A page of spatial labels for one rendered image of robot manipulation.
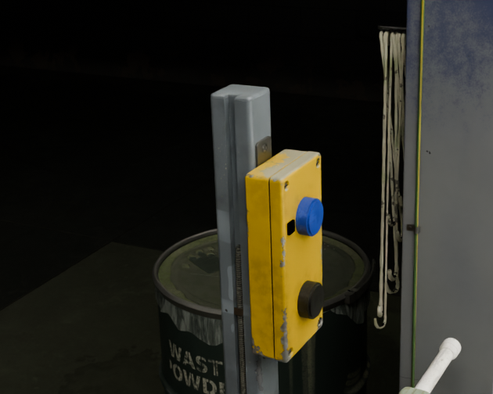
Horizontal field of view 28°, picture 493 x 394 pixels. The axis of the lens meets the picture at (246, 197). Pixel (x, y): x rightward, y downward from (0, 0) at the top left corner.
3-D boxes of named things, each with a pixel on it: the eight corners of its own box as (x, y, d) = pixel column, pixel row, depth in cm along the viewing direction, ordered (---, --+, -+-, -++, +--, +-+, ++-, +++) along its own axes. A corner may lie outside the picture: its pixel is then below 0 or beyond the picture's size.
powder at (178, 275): (117, 274, 260) (116, 270, 260) (264, 218, 294) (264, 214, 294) (256, 343, 223) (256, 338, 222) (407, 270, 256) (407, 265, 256)
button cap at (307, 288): (325, 309, 134) (311, 306, 135) (325, 277, 132) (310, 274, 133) (310, 326, 130) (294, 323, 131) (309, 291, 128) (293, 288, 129)
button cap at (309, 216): (324, 228, 129) (309, 226, 130) (324, 193, 128) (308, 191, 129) (308, 242, 125) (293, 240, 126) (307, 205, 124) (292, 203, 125)
